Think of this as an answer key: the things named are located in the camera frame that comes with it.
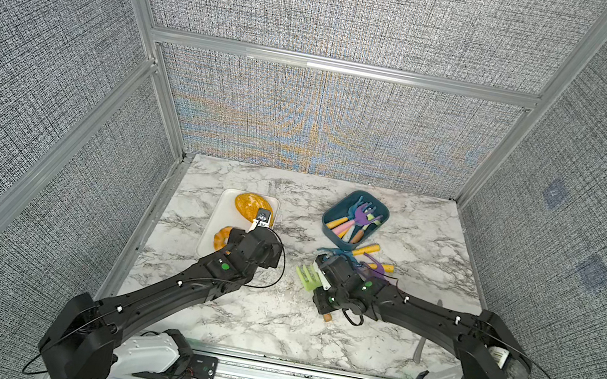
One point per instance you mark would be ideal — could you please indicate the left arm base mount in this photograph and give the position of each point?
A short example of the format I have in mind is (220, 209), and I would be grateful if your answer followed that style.
(179, 361)

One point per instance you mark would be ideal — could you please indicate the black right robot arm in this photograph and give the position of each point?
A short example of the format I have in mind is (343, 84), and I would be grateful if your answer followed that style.
(482, 343)

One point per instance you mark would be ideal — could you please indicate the sesame oval bread roll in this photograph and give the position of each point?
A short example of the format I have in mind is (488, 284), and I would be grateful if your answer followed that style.
(248, 205)

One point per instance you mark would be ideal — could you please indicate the white rectangular tray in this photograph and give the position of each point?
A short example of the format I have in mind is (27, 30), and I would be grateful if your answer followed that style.
(225, 214)

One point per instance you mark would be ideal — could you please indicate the teal plastic storage box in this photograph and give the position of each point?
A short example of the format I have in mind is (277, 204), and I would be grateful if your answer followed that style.
(340, 208)

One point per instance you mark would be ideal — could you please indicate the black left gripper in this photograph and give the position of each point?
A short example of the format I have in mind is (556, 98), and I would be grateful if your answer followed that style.
(272, 256)

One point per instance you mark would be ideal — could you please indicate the glazed ring bread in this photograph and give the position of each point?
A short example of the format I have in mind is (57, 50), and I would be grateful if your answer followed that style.
(221, 238)

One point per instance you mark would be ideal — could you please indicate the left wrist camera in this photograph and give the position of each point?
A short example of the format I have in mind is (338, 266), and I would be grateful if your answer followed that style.
(263, 218)

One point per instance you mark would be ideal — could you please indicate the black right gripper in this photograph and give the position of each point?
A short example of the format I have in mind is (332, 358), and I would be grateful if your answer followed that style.
(320, 304)

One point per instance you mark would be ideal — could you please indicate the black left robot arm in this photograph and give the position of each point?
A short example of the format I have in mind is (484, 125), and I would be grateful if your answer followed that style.
(82, 339)

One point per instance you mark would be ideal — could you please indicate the light blue fork white handle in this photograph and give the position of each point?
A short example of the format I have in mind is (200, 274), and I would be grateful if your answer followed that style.
(349, 233)

